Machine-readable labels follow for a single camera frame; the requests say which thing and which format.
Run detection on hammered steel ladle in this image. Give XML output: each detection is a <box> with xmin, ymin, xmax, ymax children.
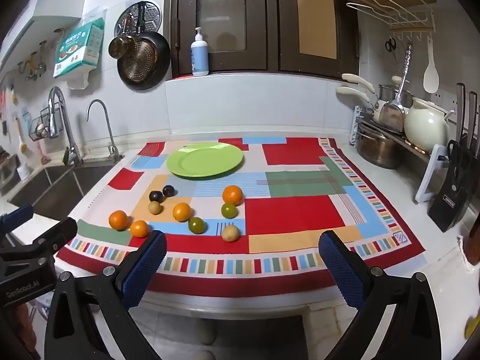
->
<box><xmin>379</xmin><ymin>44</ymin><xmax>412</xmax><ymax>133</ymax></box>

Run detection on round metal steamer rack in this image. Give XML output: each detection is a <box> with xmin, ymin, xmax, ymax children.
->
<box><xmin>114</xmin><ymin>1</ymin><xmax>162</xmax><ymax>38</ymax></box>

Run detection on steel sink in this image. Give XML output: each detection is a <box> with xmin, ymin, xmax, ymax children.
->
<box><xmin>7</xmin><ymin>159</ymin><xmax>117</xmax><ymax>222</ymax></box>

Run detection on large steel pot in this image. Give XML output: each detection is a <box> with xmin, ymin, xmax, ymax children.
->
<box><xmin>356</xmin><ymin>122</ymin><xmax>404</xmax><ymax>169</ymax></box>

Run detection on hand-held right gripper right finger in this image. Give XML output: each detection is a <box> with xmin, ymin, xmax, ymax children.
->
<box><xmin>318</xmin><ymin>230</ymin><xmax>441</xmax><ymax>360</ymax></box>

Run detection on brown wooden window frame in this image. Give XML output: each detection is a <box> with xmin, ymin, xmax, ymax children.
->
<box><xmin>165</xmin><ymin>0</ymin><xmax>361</xmax><ymax>81</ymax></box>

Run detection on green plate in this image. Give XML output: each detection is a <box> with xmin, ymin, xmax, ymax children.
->
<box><xmin>166</xmin><ymin>142</ymin><xmax>244</xmax><ymax>179</ymax></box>

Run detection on white dish rack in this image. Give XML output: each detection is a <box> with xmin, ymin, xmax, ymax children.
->
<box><xmin>350</xmin><ymin>105</ymin><xmax>451</xmax><ymax>204</ymax></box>

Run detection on brown round object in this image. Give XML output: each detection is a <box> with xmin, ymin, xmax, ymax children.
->
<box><xmin>461</xmin><ymin>217</ymin><xmax>480</xmax><ymax>267</ymax></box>

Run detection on cream handled pan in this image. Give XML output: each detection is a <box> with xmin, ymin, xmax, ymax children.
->
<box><xmin>341</xmin><ymin>73</ymin><xmax>377</xmax><ymax>96</ymax></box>
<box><xmin>335</xmin><ymin>86</ymin><xmax>380</xmax><ymax>111</ymax></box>

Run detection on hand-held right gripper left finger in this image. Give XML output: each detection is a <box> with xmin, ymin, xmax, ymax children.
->
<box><xmin>44</xmin><ymin>230</ymin><xmax>168</xmax><ymax>360</ymax></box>

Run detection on white blue pump bottle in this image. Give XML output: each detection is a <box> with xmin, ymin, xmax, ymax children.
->
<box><xmin>190</xmin><ymin>27</ymin><xmax>210</xmax><ymax>77</ymax></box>

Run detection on large orange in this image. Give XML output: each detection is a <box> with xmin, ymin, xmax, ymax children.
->
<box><xmin>222</xmin><ymin>185</ymin><xmax>244</xmax><ymax>206</ymax></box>

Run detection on black kitchen scissors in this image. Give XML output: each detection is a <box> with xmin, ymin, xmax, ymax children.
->
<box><xmin>447</xmin><ymin>139</ymin><xmax>471</xmax><ymax>175</ymax></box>

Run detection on wire basket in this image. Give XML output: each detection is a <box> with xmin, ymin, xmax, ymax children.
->
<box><xmin>28</xmin><ymin>107</ymin><xmax>61</xmax><ymax>141</ymax></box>

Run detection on tall chrome kitchen faucet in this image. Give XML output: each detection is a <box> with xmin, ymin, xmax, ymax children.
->
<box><xmin>48</xmin><ymin>86</ymin><xmax>84</xmax><ymax>166</ymax></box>

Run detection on colourful patchwork tablecloth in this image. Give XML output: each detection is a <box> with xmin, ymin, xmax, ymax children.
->
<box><xmin>56</xmin><ymin>137</ymin><xmax>426</xmax><ymax>304</ymax></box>

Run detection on black frying pan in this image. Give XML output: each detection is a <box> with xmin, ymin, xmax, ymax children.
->
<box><xmin>117</xmin><ymin>2</ymin><xmax>171</xmax><ymax>91</ymax></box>

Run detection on thin chrome faucet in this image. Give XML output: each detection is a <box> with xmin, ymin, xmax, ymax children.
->
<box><xmin>86</xmin><ymin>99</ymin><xmax>124</xmax><ymax>163</ymax></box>

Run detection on white wall socket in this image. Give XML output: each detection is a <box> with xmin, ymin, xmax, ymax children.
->
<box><xmin>431</xmin><ymin>92</ymin><xmax>460</xmax><ymax>110</ymax></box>

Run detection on white rice paddle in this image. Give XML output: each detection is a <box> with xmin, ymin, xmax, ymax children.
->
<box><xmin>423</xmin><ymin>39</ymin><xmax>440</xmax><ymax>94</ymax></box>

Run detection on white wire hanging rack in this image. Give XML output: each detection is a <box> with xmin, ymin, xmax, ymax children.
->
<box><xmin>335</xmin><ymin>0</ymin><xmax>437</xmax><ymax>40</ymax></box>

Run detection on cream enamel kettle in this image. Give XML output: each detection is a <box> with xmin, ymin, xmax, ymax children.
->
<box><xmin>404</xmin><ymin>97</ymin><xmax>455</xmax><ymax>152</ymax></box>

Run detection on yellow dish brush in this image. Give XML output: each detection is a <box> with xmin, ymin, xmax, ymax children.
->
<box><xmin>15</xmin><ymin>118</ymin><xmax>34</xmax><ymax>157</ymax></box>

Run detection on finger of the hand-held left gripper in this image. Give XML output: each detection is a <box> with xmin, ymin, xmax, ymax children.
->
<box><xmin>0</xmin><ymin>205</ymin><xmax>34</xmax><ymax>235</ymax></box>
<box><xmin>24</xmin><ymin>217</ymin><xmax>79</xmax><ymax>267</ymax></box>

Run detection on person's left hand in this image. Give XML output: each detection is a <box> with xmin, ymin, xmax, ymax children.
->
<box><xmin>9</xmin><ymin>302</ymin><xmax>40</xmax><ymax>359</ymax></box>

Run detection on brass ladle pot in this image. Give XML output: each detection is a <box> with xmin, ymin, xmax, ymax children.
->
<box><xmin>109</xmin><ymin>15</ymin><xmax>136</xmax><ymax>60</ymax></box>

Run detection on small orange tangerine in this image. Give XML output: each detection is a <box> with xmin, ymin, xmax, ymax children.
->
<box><xmin>130</xmin><ymin>220</ymin><xmax>150</xmax><ymax>238</ymax></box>
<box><xmin>172</xmin><ymin>202</ymin><xmax>193</xmax><ymax>222</ymax></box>
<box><xmin>109</xmin><ymin>210</ymin><xmax>130</xmax><ymax>231</ymax></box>

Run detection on yellow object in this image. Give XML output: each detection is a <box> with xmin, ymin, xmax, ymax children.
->
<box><xmin>464</xmin><ymin>315</ymin><xmax>480</xmax><ymax>340</ymax></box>

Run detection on small steel pot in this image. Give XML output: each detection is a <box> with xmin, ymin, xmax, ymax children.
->
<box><xmin>378</xmin><ymin>84</ymin><xmax>413</xmax><ymax>109</ymax></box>

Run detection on black knife block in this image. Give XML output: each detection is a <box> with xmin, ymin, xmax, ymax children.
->
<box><xmin>427</xmin><ymin>139</ymin><xmax>478</xmax><ymax>233</ymax></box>

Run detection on teal white cardboard box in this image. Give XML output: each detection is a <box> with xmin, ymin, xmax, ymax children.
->
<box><xmin>52</xmin><ymin>17</ymin><xmax>105</xmax><ymax>79</ymax></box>

